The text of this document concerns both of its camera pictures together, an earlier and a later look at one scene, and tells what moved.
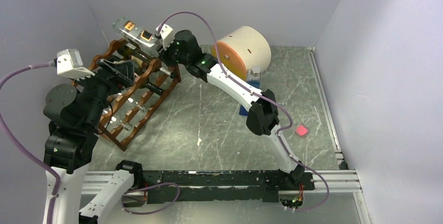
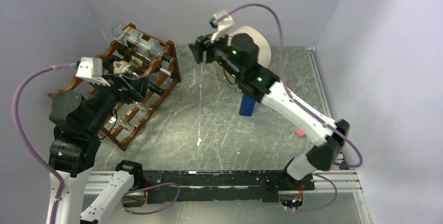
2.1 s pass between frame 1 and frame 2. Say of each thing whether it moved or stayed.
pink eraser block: stayed
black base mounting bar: stayed
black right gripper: moved
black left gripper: moved
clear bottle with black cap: moved
